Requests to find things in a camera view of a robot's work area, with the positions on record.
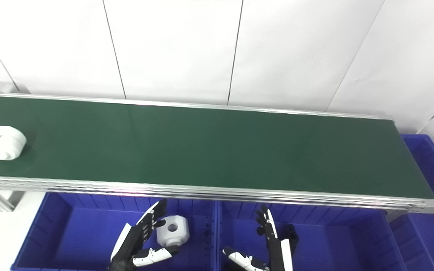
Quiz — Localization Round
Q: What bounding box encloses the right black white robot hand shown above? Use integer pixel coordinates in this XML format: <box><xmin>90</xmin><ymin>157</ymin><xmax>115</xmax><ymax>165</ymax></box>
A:
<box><xmin>223</xmin><ymin>205</ymin><xmax>300</xmax><ymax>271</ymax></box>

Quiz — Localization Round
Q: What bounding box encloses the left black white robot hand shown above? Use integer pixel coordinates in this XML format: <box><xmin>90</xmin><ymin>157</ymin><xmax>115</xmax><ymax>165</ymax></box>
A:
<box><xmin>108</xmin><ymin>199</ymin><xmax>182</xmax><ymax>271</ymax></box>

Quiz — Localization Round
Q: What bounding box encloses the white grooved round part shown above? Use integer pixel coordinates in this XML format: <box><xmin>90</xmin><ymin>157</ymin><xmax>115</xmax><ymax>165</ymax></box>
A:
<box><xmin>0</xmin><ymin>126</ymin><xmax>27</xmax><ymax>161</ymax></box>

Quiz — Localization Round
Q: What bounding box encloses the white octagonal part with hole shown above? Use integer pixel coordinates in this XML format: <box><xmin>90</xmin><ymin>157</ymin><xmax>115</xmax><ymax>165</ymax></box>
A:
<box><xmin>156</xmin><ymin>215</ymin><xmax>190</xmax><ymax>247</ymax></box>

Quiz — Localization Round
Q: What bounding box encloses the green conveyor belt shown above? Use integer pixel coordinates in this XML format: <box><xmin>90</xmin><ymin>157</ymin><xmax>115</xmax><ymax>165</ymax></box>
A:
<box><xmin>0</xmin><ymin>90</ymin><xmax>434</xmax><ymax>215</ymax></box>

